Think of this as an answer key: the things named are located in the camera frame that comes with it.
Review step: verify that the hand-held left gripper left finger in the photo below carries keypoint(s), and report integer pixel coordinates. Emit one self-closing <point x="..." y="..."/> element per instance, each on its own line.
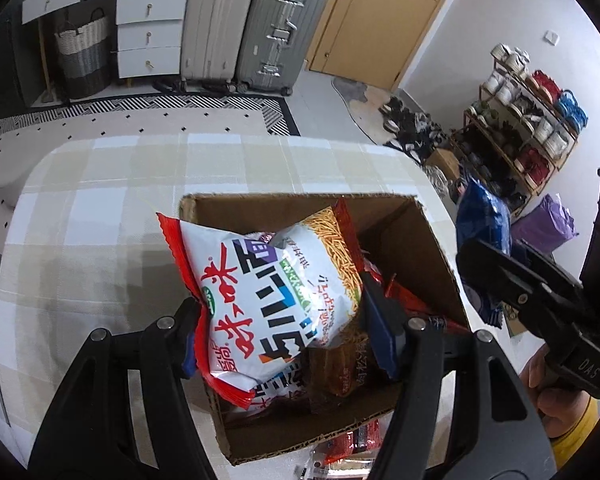
<point x="187" y="355"/>

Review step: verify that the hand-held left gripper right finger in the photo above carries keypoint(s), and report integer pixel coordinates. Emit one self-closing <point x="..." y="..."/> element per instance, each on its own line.
<point x="380" y="330"/>

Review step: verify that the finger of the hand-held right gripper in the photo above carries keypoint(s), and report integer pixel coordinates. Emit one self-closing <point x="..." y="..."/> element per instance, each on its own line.
<point x="550" y="280"/>
<point x="500" y="280"/>

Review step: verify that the blue snack packet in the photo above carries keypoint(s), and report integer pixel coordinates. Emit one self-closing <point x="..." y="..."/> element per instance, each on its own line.
<point x="482" y="215"/>

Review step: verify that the white red snack bag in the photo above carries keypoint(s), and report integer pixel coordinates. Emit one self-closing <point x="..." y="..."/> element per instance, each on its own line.
<point x="240" y="300"/>
<point x="280" y="387"/>

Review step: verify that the brown cardboard box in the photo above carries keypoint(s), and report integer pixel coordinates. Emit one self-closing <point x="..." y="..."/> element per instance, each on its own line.
<point x="405" y="230"/>

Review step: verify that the person's right forearm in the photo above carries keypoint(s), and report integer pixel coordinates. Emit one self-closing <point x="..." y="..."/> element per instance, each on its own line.
<point x="587" y="425"/>

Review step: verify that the person's right hand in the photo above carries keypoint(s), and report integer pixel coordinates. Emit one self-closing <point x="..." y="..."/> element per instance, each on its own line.
<point x="550" y="405"/>

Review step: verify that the red chips bag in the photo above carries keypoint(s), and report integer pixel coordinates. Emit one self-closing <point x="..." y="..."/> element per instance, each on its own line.
<point x="415" y="305"/>

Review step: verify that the orange bread packet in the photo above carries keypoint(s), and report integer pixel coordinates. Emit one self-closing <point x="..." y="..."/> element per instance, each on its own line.
<point x="342" y="370"/>

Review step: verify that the purple plastic bag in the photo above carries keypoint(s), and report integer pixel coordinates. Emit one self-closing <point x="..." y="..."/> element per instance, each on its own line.
<point x="545" y="225"/>

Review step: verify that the white noodle snack packet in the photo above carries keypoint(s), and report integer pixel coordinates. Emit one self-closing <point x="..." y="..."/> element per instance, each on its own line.
<point x="325" y="260"/>

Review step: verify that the red black snack packet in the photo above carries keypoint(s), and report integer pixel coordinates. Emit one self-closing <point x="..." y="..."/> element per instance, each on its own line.
<point x="350" y="442"/>

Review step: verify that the small brown carton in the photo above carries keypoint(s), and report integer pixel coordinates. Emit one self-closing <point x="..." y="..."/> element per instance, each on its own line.
<point x="442" y="162"/>

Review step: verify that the pile of dark shoes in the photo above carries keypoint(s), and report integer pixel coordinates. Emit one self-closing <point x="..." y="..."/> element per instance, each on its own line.
<point x="415" y="125"/>

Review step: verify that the grey door mat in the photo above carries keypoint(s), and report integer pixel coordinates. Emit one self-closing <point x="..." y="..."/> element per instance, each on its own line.
<point x="360" y="105"/>

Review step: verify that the white dotted mat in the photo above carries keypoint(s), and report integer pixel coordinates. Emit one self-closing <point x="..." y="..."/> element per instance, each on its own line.
<point x="130" y="122"/>

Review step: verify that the wooden door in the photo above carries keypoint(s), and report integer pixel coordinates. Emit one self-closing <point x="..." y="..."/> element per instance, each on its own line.
<point x="380" y="15"/>

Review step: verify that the woven laundry basket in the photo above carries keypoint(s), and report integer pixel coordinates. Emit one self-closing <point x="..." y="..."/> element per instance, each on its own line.
<point x="82" y="60"/>

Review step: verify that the grey suitcase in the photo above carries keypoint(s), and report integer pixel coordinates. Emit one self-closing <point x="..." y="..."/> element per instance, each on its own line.
<point x="280" y="30"/>

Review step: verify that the white drawer cabinet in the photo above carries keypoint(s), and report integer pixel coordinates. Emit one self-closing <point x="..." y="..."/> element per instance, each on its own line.
<point x="145" y="25"/>

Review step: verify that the beige suitcase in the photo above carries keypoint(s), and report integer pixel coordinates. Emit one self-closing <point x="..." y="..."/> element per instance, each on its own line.
<point x="217" y="20"/>

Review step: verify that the white wall switch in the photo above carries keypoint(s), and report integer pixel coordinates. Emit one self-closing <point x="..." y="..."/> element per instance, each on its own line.
<point x="551" y="37"/>

